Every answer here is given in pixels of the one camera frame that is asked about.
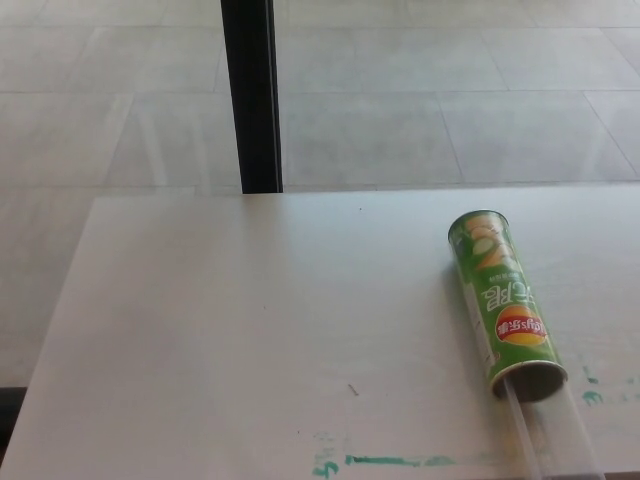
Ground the black vertical post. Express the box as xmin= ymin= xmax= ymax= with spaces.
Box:
xmin=220 ymin=0 xmax=285 ymax=195

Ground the clear plastic chips tray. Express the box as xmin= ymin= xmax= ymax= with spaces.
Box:
xmin=501 ymin=374 xmax=605 ymax=480

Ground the green chips can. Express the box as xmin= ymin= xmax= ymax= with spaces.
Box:
xmin=447 ymin=209 xmax=569 ymax=402

